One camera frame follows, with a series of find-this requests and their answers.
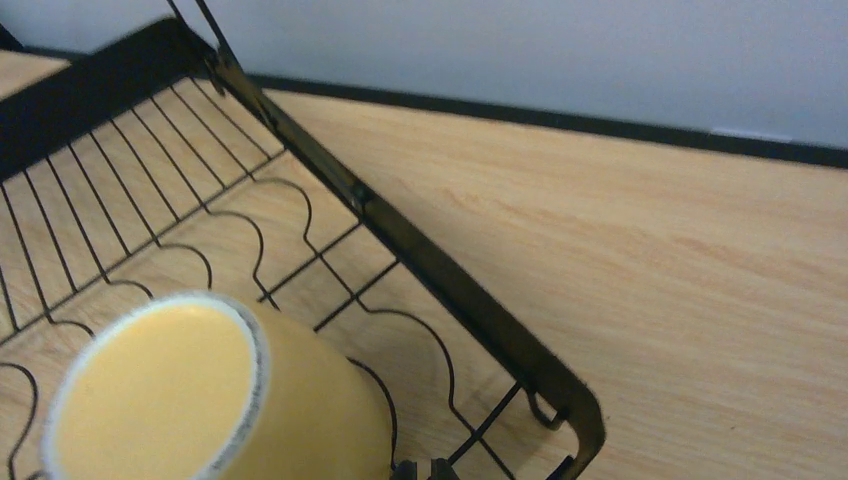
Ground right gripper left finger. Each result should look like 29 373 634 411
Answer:
390 460 418 480

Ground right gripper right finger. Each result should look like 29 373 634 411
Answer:
430 458 459 480

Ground yellow cup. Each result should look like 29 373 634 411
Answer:
42 291 393 479

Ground black wire dish rack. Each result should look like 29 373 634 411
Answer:
1 13 606 479

